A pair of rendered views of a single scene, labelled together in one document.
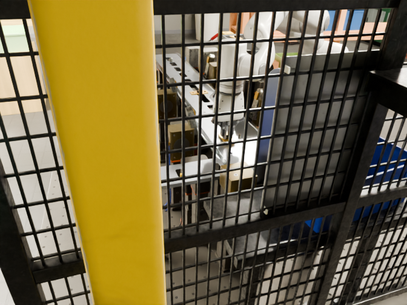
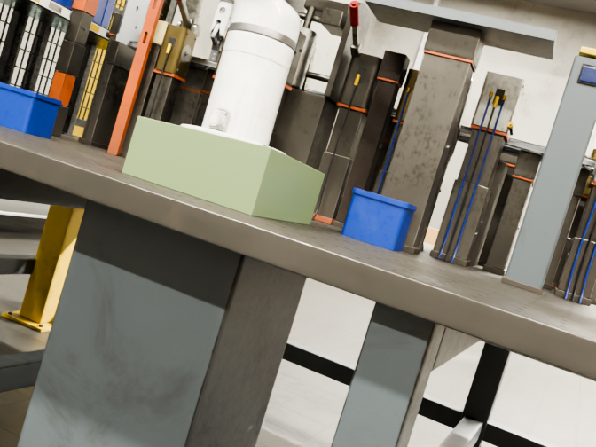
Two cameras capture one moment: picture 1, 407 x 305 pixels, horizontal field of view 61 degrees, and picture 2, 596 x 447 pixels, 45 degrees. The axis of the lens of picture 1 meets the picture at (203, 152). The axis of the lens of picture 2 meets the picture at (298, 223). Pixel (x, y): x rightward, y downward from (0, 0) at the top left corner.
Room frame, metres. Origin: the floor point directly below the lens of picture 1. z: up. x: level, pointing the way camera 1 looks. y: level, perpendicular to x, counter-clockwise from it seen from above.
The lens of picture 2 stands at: (2.61, -1.48, 0.77)
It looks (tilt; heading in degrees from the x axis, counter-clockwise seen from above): 3 degrees down; 128
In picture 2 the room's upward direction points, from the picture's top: 17 degrees clockwise
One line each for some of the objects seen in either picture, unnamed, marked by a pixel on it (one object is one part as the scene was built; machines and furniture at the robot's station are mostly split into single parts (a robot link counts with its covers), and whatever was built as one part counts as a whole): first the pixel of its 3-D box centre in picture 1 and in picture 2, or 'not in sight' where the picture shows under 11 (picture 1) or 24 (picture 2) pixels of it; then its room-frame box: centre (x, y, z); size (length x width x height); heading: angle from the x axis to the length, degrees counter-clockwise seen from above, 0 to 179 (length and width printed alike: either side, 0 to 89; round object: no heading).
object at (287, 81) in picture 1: (327, 139); not in sight; (0.55, -0.22, 1.30); 0.23 x 0.02 x 0.31; 110
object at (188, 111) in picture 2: not in sight; (184, 119); (1.09, -0.13, 0.84); 0.07 x 0.04 x 0.29; 20
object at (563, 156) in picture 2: not in sight; (557, 176); (2.12, -0.12, 0.92); 0.08 x 0.08 x 0.44; 20
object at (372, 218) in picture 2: not in sight; (379, 220); (1.89, -0.31, 0.74); 0.11 x 0.10 x 0.09; 20
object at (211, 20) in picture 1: (207, 22); not in sight; (7.14, 0.01, 0.31); 0.52 x 0.52 x 0.63
